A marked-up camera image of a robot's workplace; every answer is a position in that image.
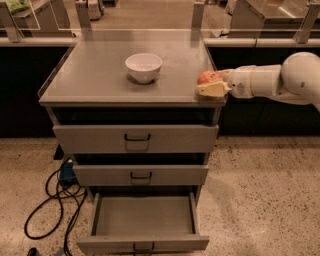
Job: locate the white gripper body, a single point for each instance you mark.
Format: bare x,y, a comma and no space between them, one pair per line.
239,83

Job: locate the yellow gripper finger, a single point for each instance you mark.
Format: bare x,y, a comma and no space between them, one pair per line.
213,89
226,74

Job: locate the red apple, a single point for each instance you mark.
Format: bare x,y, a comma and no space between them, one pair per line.
209,76

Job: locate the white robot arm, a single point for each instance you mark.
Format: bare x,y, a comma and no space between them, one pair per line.
295,81

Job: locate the grey metal drawer cabinet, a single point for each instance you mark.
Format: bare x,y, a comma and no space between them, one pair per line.
93,87

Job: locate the grey top drawer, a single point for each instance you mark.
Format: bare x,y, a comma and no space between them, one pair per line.
96,139

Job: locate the grey middle drawer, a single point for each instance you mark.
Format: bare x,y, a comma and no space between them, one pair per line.
141,175

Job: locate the grey open bottom drawer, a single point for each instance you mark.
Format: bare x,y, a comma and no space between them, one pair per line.
143,225

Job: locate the background grey table right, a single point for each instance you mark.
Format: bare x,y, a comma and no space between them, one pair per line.
267,18

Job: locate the background grey table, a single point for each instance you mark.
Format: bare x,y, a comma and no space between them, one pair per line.
267,18
44,18

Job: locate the white ceramic bowl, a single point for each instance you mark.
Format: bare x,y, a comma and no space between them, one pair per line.
143,67

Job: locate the blue power box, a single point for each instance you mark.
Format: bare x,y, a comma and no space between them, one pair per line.
66,175

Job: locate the background grey table left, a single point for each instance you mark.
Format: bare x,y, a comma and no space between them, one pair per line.
44,18

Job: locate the green item on table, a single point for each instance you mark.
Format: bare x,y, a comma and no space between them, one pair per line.
16,6

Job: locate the white horizontal rail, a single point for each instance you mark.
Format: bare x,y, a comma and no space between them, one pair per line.
210,42

